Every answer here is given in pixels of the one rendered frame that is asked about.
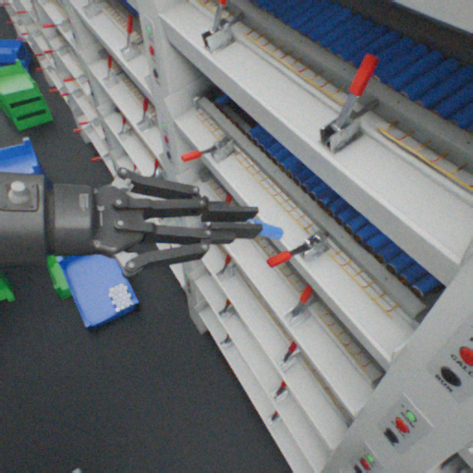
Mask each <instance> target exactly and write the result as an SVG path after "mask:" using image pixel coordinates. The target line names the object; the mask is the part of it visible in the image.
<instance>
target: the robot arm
mask: <svg viewBox="0 0 473 473"><path fill-rule="evenodd" d="M129 191H130V192H133V193H136V194H141V195H147V196H152V198H157V199H164V200H151V199H143V198H133V197H132V196H130V195H128V194H127V193H128V192H129ZM259 212H260V210H259V207H258V206H230V204H229V202H227V201H209V199H208V197H206V196H203V197H201V195H200V188H199V187H197V186H194V185H189V184H183V183H178V182H174V181H169V180H162V179H158V178H153V177H148V176H141V175H139V174H137V173H135V172H133V171H131V170H129V169H127V168H125V167H120V168H118V170H117V174H116V178H115V181H114V182H113V184H112V185H108V186H103V187H101V188H91V187H89V185H74V184H54V189H49V188H48V180H46V175H44V174H25V173H9V172H6V171H0V266H31V265H39V264H45V263H46V262H47V259H48V250H54V251H55V256H90V255H101V256H104V257H106V258H109V259H115V260H116V262H117V263H118V265H119V266H121V268H122V269H123V272H122V274H123V277H124V278H125V279H130V278H132V276H134V275H135V274H137V273H141V272H142V271H144V270H149V269H154V268H159V267H164V266H169V265H174V264H179V263H184V262H190V261H199V260H202V259H203V257H204V256H205V254H206V253H207V251H208V250H209V248H210V247H209V245H210V244H231V243H233V242H234V241H235V239H254V238H256V237H257V236H258V235H259V233H260V232H261V231H262V230H263V226H262V224H220V223H245V222H246V221H247V220H248V218H254V217H255V216H256V215H257V214H258V213H259ZM199 215H201V217H200V219H201V222H202V223H210V224H209V226H208V227H207V228H206V229H202V228H191V227H179V226H167V225H156V224H154V222H146V220H148V219H150V218H166V217H182V216H199ZM150 243H165V244H178V245H186V246H179V247H173V248H168V249H157V250H152V251H147V253H144V254H141V255H137V254H136V253H130V254H127V253H126V252H127V250H129V249H130V248H132V247H133V246H135V245H136V244H150Z"/></svg>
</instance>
